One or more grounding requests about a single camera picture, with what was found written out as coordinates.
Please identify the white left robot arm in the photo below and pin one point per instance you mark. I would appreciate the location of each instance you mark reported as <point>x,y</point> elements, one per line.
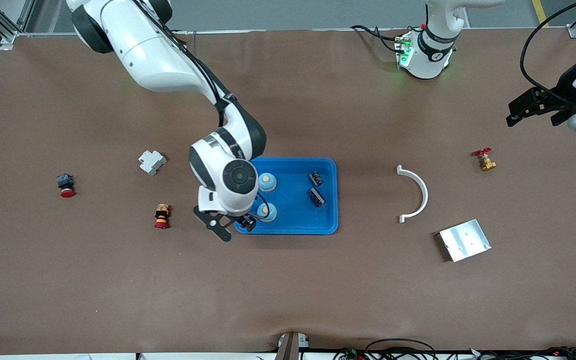
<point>428,55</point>

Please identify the blue service bell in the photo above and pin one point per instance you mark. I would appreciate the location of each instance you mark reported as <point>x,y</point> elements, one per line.
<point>267,182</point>
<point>269,214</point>

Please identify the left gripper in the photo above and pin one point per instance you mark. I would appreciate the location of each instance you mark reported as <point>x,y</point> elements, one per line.
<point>564,90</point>

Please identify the brown table cover mat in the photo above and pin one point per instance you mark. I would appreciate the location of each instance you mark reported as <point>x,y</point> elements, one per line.
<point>288,290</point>

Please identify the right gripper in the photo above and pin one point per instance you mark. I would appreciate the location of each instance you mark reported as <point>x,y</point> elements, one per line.
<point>246,221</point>

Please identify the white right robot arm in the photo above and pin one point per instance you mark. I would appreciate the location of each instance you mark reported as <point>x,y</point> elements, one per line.
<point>153,55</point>

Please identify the black electrolytic capacitor block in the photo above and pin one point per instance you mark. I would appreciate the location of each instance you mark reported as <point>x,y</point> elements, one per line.
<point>317,197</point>
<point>316,178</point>

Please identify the blue plastic tray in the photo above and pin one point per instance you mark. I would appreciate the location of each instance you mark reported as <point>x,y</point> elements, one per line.
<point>293,220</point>

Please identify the red mushroom push button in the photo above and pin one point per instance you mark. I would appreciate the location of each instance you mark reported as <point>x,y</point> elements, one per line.
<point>65,182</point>

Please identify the silver metal plate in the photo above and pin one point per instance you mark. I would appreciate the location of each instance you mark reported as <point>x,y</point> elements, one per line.
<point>465,241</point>

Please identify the grey metal table bracket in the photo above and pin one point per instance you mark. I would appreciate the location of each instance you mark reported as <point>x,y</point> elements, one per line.
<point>290,347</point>

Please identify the white curved pipe clamp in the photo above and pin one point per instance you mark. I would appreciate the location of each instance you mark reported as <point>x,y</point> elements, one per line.
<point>425,195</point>

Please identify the red orange emergency stop button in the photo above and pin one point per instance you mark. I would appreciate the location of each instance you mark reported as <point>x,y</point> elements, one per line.
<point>161,215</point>

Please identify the white circuit breaker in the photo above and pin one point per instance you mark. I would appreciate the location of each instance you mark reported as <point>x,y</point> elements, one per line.
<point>152,162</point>

